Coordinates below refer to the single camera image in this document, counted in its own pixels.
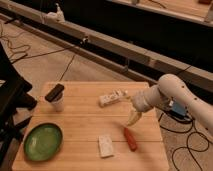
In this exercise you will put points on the long metal rail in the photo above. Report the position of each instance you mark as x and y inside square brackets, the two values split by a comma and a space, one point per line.
[164, 63]

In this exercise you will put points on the white rectangular box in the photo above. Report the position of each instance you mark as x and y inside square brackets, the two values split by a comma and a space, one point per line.
[113, 97]

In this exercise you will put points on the black chair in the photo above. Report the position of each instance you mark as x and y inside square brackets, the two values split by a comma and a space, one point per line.
[13, 95]

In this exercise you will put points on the white sponge block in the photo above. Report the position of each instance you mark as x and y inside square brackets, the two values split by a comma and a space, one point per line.
[105, 146]

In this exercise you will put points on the black rectangular device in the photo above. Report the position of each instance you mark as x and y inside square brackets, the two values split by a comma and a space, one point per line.
[55, 94]

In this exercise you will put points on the green ceramic bowl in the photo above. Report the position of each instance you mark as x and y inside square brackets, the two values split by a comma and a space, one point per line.
[43, 142]

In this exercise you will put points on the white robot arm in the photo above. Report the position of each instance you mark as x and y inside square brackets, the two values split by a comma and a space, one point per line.
[170, 88]

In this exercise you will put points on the white object on rail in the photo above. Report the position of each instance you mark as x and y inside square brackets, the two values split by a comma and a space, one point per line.
[58, 15]

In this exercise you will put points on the blue box on floor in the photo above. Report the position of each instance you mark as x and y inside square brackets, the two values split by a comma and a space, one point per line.
[177, 110]

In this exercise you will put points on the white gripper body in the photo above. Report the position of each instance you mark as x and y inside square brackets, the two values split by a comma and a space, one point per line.
[145, 100]

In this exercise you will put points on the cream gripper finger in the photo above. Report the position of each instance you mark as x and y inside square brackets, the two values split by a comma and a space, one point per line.
[128, 98]
[134, 117]

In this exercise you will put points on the white cup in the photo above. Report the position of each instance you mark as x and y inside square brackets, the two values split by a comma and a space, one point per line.
[58, 104]

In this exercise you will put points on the orange carrot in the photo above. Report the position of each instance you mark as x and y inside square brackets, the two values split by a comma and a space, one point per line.
[130, 139]

